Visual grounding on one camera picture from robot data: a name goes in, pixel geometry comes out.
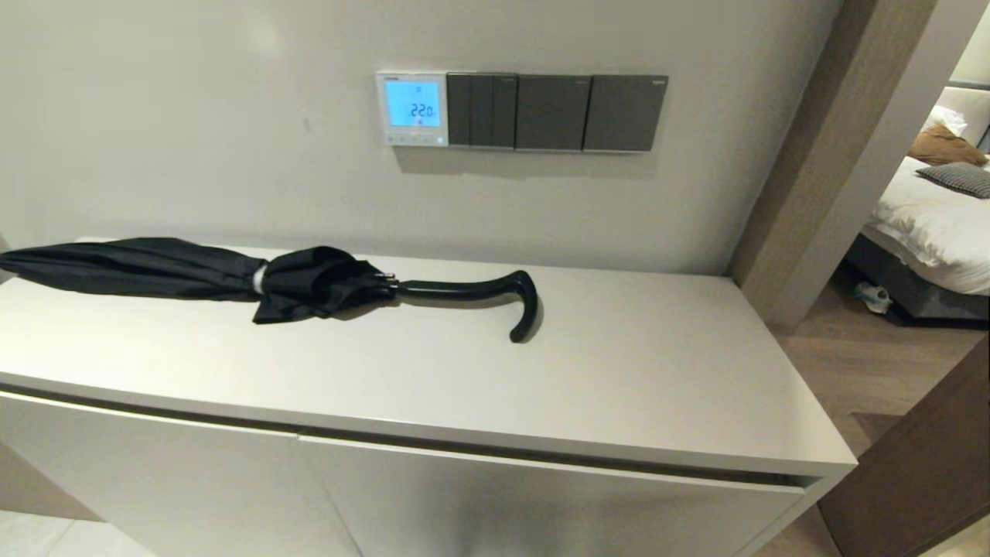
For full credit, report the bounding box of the grey single wall switch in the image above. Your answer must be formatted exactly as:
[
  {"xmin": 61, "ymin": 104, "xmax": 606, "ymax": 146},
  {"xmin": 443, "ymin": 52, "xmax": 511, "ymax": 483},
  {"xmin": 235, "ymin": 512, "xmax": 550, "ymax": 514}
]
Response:
[
  {"xmin": 582, "ymin": 74, "xmax": 670, "ymax": 154},
  {"xmin": 514, "ymin": 73, "xmax": 594, "ymax": 152}
]

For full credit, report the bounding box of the small white pillow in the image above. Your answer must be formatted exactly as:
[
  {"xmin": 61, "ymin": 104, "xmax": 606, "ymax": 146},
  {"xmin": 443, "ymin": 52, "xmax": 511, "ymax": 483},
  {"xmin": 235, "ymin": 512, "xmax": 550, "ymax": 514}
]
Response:
[{"xmin": 923, "ymin": 104, "xmax": 971, "ymax": 138}]

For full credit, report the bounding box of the white sideboard cabinet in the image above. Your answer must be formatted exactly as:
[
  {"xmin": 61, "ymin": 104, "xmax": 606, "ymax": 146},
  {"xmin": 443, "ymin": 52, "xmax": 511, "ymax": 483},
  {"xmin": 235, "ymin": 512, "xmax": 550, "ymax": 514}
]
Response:
[{"xmin": 0, "ymin": 236, "xmax": 859, "ymax": 557}]

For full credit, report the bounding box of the bed with white duvet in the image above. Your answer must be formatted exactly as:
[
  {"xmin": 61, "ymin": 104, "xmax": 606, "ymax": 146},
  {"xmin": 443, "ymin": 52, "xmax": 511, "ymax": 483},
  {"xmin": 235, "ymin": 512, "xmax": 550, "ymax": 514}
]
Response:
[{"xmin": 845, "ymin": 79, "xmax": 990, "ymax": 324}]

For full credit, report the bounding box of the black umbrella with hooked handle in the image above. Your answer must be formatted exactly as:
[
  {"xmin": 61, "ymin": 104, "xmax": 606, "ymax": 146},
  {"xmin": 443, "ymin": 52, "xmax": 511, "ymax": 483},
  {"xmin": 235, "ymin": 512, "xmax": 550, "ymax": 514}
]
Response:
[{"xmin": 0, "ymin": 237, "xmax": 540, "ymax": 345}]

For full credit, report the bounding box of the checkered grey pillow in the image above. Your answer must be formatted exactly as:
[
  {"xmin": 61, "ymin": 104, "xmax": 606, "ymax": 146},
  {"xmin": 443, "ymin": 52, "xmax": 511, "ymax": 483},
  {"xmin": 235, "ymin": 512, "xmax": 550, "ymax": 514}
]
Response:
[{"xmin": 917, "ymin": 162, "xmax": 990, "ymax": 200}]

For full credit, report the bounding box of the grey triple rocker switch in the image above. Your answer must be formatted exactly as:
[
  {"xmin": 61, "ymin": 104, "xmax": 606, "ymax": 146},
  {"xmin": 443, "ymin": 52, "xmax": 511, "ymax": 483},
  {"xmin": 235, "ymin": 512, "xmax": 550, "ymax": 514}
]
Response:
[{"xmin": 446, "ymin": 72, "xmax": 519, "ymax": 150}]

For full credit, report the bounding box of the brown wooden door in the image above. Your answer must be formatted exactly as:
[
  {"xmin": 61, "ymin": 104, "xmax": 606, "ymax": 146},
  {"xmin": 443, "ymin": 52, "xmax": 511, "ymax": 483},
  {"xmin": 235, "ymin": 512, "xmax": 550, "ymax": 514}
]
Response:
[{"xmin": 817, "ymin": 339, "xmax": 990, "ymax": 557}]

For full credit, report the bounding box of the brown cushion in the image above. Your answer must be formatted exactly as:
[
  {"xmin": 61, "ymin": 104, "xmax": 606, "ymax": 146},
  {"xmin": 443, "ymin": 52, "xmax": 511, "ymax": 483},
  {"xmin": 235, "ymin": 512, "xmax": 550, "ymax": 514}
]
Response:
[{"xmin": 908, "ymin": 124, "xmax": 990, "ymax": 169}]

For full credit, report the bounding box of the white cabinet door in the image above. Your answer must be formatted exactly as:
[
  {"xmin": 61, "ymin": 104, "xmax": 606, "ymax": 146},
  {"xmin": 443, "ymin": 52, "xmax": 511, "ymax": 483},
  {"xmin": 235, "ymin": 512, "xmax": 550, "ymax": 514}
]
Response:
[
  {"xmin": 298, "ymin": 433, "xmax": 807, "ymax": 557},
  {"xmin": 0, "ymin": 391, "xmax": 364, "ymax": 557}
]

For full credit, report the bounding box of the large white pillow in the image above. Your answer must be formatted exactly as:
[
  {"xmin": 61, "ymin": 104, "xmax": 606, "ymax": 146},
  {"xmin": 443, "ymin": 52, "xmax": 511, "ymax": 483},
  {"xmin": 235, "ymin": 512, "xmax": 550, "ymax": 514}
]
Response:
[{"xmin": 938, "ymin": 85, "xmax": 990, "ymax": 151}]

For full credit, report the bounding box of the white thermostat with blue screen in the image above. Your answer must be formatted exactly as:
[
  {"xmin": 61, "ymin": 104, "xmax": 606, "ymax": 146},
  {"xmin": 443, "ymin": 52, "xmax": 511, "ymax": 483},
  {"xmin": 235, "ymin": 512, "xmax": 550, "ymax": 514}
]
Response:
[{"xmin": 375, "ymin": 70, "xmax": 450, "ymax": 148}]

